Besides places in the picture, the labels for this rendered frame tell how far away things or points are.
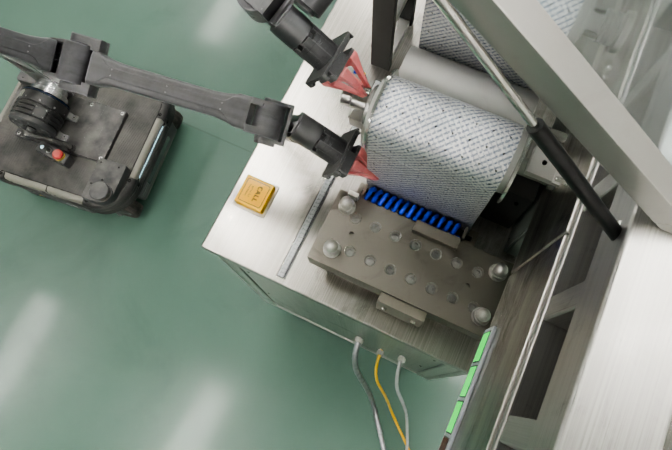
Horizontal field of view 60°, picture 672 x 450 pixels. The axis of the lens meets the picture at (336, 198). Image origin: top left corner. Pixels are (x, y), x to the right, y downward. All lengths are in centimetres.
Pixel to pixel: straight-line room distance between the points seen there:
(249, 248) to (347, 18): 65
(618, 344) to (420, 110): 54
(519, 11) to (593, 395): 33
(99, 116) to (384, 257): 146
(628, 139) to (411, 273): 74
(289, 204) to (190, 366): 106
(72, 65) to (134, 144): 110
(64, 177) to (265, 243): 116
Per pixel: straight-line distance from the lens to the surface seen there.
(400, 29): 153
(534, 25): 43
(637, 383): 58
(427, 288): 118
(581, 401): 56
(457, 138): 97
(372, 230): 120
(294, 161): 139
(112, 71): 117
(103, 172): 223
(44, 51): 126
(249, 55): 262
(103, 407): 237
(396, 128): 98
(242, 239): 135
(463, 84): 110
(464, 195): 107
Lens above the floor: 218
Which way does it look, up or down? 72 degrees down
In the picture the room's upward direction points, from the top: 7 degrees counter-clockwise
